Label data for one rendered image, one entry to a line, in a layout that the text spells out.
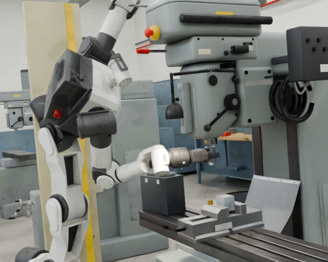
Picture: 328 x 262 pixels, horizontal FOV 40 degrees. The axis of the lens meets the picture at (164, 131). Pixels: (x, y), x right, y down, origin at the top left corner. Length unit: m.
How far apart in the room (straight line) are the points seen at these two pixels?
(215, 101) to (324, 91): 0.56
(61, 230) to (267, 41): 1.27
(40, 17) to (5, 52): 7.41
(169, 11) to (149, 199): 1.03
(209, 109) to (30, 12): 1.99
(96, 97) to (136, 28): 10.15
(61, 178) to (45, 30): 1.59
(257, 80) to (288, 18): 5.61
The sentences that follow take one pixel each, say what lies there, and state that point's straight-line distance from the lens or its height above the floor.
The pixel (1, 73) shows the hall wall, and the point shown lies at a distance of 10.84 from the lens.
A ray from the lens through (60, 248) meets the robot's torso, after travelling 2.31.
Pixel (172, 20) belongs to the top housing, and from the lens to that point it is 1.80.
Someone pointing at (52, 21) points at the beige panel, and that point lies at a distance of 3.56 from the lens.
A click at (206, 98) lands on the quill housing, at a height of 1.48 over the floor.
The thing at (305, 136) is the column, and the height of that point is 1.28.
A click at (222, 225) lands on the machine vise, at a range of 1.89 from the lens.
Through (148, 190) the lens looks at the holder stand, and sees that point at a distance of 2.38.
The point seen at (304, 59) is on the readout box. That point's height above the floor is 1.60.
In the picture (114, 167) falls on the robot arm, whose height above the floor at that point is 1.21.
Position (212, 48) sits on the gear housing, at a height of 1.68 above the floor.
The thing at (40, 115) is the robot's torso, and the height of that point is 1.46.
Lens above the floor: 1.46
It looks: 3 degrees down
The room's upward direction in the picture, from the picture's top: 5 degrees counter-clockwise
